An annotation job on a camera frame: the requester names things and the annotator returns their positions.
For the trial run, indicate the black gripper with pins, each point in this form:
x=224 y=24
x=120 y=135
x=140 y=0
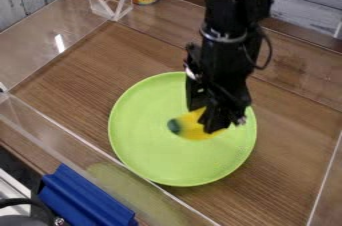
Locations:
x=218 y=66

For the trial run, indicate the yellow toy banana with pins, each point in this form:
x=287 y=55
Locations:
x=185 y=126

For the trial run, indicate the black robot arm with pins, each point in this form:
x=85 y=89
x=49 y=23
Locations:
x=233 y=16

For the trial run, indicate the green round plate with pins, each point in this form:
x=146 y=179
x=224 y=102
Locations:
x=156 y=153

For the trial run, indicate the blue plastic block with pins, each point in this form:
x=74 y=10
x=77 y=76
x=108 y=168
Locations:
x=81 y=202

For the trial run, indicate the clear acrylic front wall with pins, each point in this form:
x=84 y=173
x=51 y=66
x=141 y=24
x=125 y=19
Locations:
x=46 y=145

